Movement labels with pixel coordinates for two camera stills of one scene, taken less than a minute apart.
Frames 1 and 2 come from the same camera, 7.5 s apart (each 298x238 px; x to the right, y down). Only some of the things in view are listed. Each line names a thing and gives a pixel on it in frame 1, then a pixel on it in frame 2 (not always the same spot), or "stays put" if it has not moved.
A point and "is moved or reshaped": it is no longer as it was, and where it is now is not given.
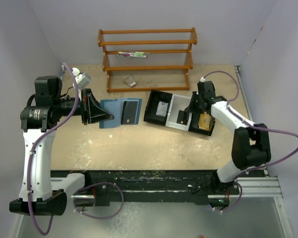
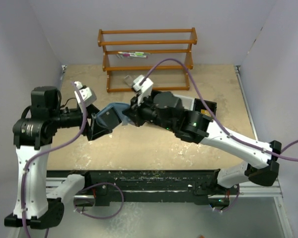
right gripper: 192,108 → 135,110
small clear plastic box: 129,81 stays put
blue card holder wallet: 115,107 is moved or reshaped
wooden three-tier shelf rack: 144,60 stays put
